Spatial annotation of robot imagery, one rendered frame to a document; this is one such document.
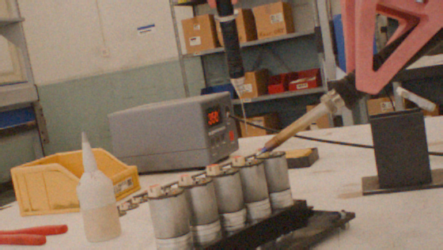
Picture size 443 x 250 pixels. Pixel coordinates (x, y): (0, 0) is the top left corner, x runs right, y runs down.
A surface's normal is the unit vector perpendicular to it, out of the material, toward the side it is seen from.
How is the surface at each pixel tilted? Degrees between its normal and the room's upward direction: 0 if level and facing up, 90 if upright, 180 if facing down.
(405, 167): 90
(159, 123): 90
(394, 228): 0
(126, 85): 90
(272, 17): 91
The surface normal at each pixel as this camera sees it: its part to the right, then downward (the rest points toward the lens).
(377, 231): -0.18, -0.98
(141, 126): -0.45, 0.20
